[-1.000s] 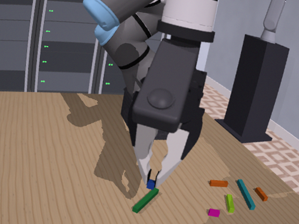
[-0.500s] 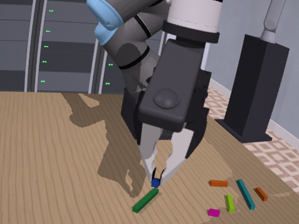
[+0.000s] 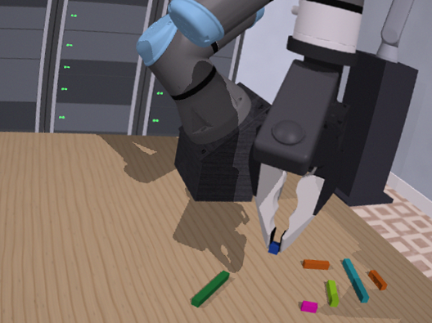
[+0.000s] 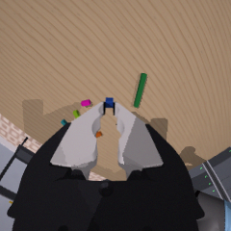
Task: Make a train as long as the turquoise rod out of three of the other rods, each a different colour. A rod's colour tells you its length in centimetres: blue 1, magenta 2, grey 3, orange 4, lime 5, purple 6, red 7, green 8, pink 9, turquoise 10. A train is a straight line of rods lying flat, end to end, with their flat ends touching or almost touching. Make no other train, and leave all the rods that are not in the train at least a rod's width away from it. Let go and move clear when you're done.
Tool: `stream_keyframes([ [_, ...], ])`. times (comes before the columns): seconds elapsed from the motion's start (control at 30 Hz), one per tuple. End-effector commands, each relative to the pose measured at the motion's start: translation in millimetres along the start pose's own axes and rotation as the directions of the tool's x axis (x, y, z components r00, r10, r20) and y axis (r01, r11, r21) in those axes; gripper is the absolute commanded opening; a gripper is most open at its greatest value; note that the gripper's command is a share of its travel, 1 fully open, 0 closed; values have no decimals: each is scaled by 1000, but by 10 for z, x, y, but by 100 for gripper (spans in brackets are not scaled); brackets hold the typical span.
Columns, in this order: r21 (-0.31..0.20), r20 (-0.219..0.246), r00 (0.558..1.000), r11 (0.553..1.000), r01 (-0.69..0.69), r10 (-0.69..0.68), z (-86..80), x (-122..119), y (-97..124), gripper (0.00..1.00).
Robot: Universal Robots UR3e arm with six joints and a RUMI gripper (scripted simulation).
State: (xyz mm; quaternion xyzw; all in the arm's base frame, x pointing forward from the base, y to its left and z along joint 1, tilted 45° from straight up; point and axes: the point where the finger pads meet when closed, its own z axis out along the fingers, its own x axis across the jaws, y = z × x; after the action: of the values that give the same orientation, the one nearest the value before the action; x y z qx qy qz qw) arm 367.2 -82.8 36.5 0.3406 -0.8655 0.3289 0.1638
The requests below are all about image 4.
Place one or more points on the orange rod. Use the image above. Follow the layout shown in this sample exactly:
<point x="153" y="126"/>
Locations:
<point x="98" y="134"/>

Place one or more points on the small magenta block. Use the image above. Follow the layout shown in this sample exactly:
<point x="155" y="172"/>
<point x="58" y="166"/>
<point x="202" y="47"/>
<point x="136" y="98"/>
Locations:
<point x="85" y="103"/>

